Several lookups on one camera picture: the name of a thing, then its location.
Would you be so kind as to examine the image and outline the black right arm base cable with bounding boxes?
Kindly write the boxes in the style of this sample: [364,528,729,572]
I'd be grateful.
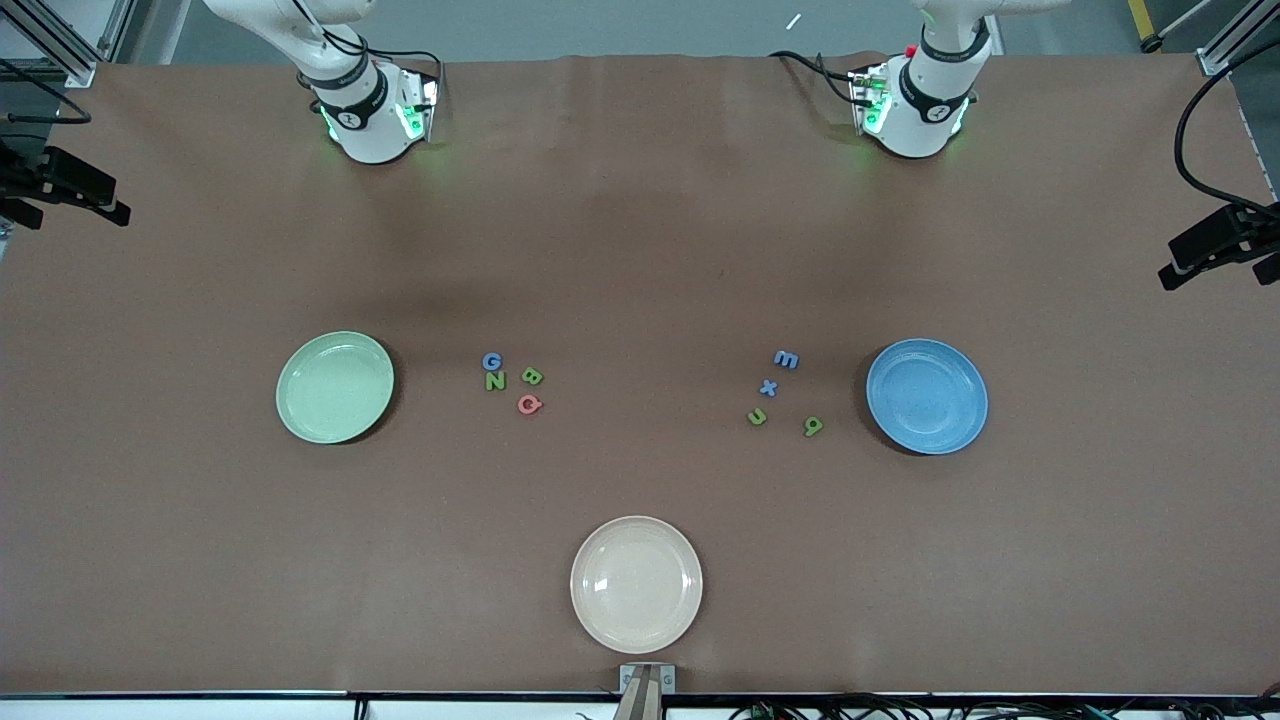
[345,45,446,106]

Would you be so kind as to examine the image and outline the white table front rail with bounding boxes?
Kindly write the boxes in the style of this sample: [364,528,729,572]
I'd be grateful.
[0,693,1280,720]

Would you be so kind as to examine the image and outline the black left arm base cable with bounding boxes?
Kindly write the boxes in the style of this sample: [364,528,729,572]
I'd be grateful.
[768,50,871,109]

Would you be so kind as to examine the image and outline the green plate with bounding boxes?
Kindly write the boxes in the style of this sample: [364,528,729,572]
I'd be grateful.
[275,330,396,445]

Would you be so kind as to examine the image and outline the blue plate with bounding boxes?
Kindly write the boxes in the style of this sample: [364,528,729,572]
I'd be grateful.
[865,338,990,456]

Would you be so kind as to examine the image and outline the brown table cover sheet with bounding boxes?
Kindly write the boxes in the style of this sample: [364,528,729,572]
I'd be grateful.
[0,52,1280,698]

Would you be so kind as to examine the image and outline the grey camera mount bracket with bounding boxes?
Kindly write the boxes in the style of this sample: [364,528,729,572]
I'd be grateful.
[619,663,678,720]

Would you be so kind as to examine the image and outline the black arm base cable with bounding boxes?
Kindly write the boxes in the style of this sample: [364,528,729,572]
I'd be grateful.
[768,50,871,109]
[345,45,446,106]

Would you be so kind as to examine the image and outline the cream plate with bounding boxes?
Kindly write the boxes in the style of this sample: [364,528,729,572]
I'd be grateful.
[570,515,704,655]

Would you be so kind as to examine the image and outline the tangled black cables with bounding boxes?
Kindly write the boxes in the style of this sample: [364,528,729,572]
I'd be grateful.
[728,692,1280,720]

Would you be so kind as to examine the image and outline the grey wheeled stand leg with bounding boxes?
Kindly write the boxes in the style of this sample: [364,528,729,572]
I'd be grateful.
[1142,0,1256,53]

